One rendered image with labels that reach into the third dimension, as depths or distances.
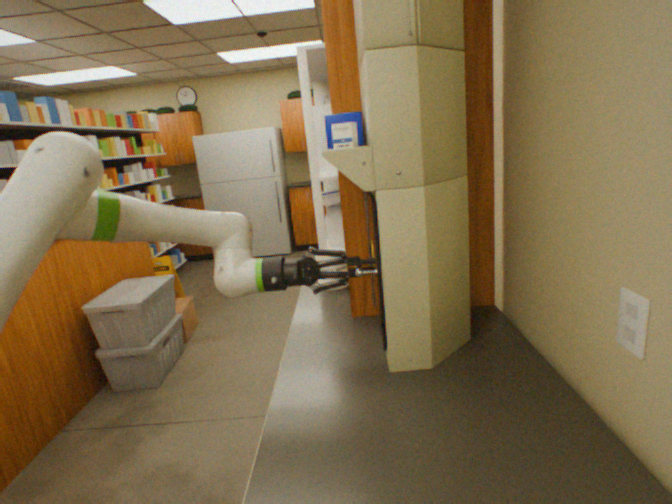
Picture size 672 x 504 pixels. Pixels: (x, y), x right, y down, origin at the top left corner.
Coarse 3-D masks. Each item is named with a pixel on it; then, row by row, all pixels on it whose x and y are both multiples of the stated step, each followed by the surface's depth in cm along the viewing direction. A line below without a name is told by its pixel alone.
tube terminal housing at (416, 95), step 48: (432, 48) 91; (384, 96) 90; (432, 96) 94; (384, 144) 93; (432, 144) 96; (384, 192) 96; (432, 192) 98; (384, 240) 99; (432, 240) 100; (384, 288) 102; (432, 288) 103; (432, 336) 106
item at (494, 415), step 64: (320, 320) 144; (320, 384) 106; (384, 384) 103; (448, 384) 100; (512, 384) 98; (320, 448) 84; (384, 448) 82; (448, 448) 80; (512, 448) 78; (576, 448) 77
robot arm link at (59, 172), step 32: (32, 160) 69; (64, 160) 71; (96, 160) 76; (32, 192) 66; (64, 192) 70; (0, 224) 62; (32, 224) 65; (64, 224) 71; (0, 256) 60; (32, 256) 64; (0, 288) 59; (0, 320) 59
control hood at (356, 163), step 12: (324, 156) 94; (336, 156) 94; (348, 156) 94; (360, 156) 94; (372, 156) 94; (348, 168) 95; (360, 168) 95; (372, 168) 95; (360, 180) 95; (372, 180) 95
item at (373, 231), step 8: (368, 192) 110; (368, 200) 111; (368, 208) 115; (368, 216) 120; (368, 224) 125; (376, 232) 99; (376, 240) 100; (376, 248) 100; (376, 256) 101; (376, 264) 101; (376, 272) 103; (376, 280) 106; (376, 288) 111; (376, 296) 114; (376, 304) 119; (376, 312) 124; (384, 328) 106; (384, 336) 106; (384, 344) 107
